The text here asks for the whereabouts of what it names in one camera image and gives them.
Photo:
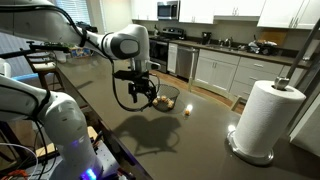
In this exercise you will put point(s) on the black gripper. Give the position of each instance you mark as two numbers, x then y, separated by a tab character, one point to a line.
138	82

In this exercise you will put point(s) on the black mesh dustbin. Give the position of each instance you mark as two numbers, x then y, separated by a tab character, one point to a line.
169	91

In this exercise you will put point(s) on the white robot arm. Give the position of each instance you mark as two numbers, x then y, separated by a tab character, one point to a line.
62	119

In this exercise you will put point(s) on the orange balls inside dustbin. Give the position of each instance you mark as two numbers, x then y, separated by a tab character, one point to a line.
163	102

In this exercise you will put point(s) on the black stove range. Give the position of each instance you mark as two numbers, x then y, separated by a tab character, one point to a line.
159	45

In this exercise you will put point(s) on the stainless steel dishwasher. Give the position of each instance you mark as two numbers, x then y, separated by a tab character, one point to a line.
185	58

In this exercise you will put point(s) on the blue snack box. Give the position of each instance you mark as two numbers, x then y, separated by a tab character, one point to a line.
80	52

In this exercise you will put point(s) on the black coffee maker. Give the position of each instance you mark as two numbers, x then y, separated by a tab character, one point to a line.
206	37

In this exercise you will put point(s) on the stainless steel microwave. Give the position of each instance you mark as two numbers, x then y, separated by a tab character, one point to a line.
168	10

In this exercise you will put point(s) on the kitchen sink faucet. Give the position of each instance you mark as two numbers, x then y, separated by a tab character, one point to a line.
228	42

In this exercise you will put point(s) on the wooden bar stool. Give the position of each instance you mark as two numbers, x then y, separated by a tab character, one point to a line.
43	64

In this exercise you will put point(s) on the white paper towel roll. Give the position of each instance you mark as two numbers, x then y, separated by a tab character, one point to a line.
266	115

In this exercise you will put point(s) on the clutter pile on counter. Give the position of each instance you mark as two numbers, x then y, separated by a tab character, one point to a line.
262	47

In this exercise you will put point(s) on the silver paper towel holder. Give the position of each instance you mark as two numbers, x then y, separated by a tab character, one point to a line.
280	83

